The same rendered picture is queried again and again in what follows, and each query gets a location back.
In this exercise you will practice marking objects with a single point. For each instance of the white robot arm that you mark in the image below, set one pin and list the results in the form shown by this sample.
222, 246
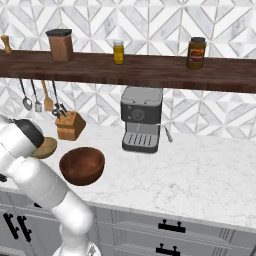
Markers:
36, 181

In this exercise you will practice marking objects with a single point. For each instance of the dark brown wooden bowl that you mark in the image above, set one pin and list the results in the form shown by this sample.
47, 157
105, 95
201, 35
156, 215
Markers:
82, 165

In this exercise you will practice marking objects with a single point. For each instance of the light brown wooden bowl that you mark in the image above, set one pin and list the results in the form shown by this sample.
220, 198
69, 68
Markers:
47, 147

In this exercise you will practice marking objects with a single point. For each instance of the grey cabinet door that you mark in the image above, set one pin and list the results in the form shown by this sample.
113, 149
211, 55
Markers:
38, 233
7, 226

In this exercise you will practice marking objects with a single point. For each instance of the grey espresso machine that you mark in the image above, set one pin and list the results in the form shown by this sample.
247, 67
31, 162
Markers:
141, 118

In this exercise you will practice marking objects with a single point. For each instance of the wooden knife block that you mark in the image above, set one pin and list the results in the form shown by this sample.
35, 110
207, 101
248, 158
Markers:
69, 125

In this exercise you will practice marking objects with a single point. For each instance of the dark wooden shelf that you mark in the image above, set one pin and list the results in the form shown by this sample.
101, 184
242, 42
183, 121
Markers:
140, 70

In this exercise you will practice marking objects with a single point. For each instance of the hanging black tongs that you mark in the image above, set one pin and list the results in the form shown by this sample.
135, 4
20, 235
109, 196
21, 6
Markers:
57, 101

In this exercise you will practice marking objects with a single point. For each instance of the yellow jar with white lid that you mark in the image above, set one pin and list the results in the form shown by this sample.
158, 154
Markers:
118, 52

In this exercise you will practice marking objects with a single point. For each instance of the hanging wooden spatula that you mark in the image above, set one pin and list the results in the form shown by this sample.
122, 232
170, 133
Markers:
47, 98

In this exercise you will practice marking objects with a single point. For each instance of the hanging metal spatula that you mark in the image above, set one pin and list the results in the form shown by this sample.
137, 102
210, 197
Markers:
36, 100

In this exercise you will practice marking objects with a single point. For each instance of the amber jar with black lid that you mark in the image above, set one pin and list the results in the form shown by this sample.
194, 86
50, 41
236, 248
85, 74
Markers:
196, 53

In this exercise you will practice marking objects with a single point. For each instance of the hanging metal ladle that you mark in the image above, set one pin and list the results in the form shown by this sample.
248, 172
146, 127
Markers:
26, 98

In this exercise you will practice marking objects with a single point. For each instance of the brown canister with black lid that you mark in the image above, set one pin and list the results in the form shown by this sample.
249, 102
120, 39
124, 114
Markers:
60, 45

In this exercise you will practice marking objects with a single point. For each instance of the grey drawer front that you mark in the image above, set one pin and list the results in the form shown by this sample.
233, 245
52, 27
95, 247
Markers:
160, 250
173, 227

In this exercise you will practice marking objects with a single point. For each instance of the small wooden pepper mill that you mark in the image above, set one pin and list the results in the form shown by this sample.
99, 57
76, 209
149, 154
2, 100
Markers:
6, 44

